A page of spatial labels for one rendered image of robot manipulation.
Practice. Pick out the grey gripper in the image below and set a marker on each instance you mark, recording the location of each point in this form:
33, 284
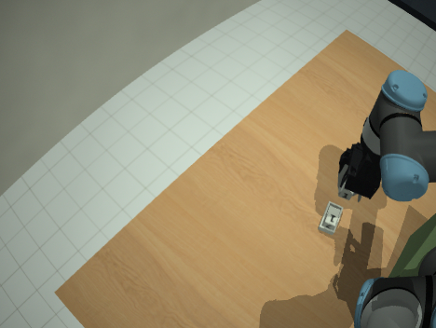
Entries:
359, 181

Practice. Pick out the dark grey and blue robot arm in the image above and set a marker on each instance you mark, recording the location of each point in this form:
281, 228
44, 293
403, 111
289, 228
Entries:
408, 165

